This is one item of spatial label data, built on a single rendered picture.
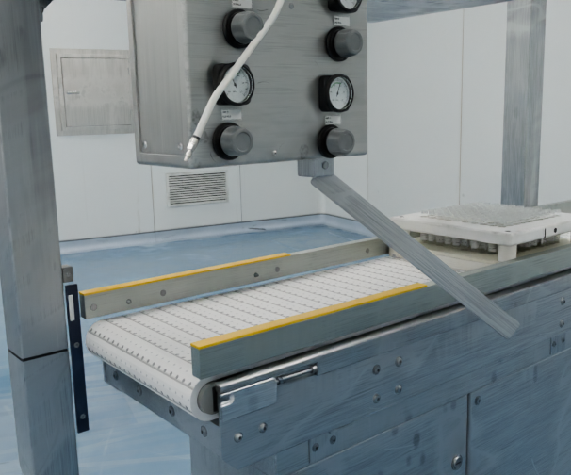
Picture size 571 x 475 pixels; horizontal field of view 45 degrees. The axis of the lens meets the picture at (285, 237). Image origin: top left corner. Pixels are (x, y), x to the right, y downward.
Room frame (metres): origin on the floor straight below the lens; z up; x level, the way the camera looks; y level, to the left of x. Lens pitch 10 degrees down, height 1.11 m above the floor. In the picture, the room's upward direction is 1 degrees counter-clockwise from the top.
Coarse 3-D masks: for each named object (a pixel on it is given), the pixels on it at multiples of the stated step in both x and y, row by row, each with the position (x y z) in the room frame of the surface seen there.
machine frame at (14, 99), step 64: (0, 0) 0.81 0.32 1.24; (0, 64) 0.80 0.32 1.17; (512, 64) 1.52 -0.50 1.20; (0, 128) 0.80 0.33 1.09; (512, 128) 1.52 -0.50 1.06; (0, 192) 0.81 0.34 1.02; (512, 192) 1.51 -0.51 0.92; (0, 256) 0.83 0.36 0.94; (64, 320) 0.83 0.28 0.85; (64, 384) 0.83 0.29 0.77; (64, 448) 0.82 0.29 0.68
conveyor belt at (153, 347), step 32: (256, 288) 0.98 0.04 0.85; (288, 288) 0.98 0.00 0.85; (320, 288) 0.97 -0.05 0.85; (352, 288) 0.97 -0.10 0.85; (384, 288) 0.97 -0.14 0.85; (128, 320) 0.84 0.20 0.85; (160, 320) 0.84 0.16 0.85; (192, 320) 0.83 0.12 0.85; (224, 320) 0.83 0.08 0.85; (256, 320) 0.83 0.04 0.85; (96, 352) 0.81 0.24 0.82; (128, 352) 0.75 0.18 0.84; (160, 352) 0.72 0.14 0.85; (288, 352) 0.72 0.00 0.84; (160, 384) 0.68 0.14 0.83; (192, 384) 0.64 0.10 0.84
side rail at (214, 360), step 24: (504, 264) 0.95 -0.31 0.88; (528, 264) 0.98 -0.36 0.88; (552, 264) 1.03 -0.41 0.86; (432, 288) 0.85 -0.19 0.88; (480, 288) 0.91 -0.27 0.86; (336, 312) 0.74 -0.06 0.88; (360, 312) 0.76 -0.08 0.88; (384, 312) 0.79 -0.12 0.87; (408, 312) 0.82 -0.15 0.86; (264, 336) 0.67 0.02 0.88; (288, 336) 0.69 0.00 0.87; (312, 336) 0.72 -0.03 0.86; (336, 336) 0.74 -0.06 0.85; (192, 360) 0.63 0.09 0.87; (216, 360) 0.64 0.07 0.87; (240, 360) 0.65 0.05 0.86
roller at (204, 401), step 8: (208, 384) 0.65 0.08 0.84; (200, 392) 0.64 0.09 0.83; (208, 392) 0.64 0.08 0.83; (216, 392) 0.65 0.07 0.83; (200, 400) 0.64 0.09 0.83; (208, 400) 0.64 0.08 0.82; (216, 400) 0.65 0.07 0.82; (200, 408) 0.64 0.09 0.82; (208, 408) 0.64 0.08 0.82; (216, 408) 0.65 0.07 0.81
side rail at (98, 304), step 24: (360, 240) 1.16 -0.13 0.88; (264, 264) 1.02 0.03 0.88; (288, 264) 1.05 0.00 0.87; (312, 264) 1.08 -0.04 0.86; (336, 264) 1.11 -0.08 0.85; (144, 288) 0.89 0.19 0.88; (168, 288) 0.91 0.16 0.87; (192, 288) 0.94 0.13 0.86; (216, 288) 0.96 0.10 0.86; (96, 312) 0.84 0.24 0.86
